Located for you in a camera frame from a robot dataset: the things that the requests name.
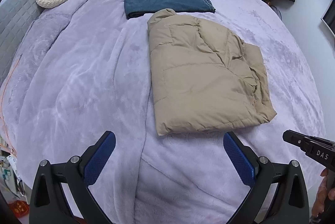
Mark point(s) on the grey quilted headboard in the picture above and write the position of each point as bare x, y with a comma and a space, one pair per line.
16, 17

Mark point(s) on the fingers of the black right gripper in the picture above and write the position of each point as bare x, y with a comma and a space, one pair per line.
293, 137

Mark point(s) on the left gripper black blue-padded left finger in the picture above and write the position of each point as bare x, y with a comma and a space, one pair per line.
48, 200

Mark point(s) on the lavender plush bed blanket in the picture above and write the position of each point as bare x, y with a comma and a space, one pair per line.
83, 68

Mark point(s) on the folded blue jeans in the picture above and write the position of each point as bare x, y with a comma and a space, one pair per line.
137, 8

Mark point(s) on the white framed monitor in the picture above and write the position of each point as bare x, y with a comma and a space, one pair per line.
329, 17

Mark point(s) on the person's right hand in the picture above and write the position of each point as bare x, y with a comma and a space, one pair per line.
322, 194

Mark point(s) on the beige puffer jacket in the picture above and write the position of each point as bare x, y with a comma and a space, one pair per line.
205, 78

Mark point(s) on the red box on floor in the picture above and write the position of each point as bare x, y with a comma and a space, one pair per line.
19, 208

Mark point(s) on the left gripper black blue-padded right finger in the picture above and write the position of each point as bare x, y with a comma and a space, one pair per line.
289, 203

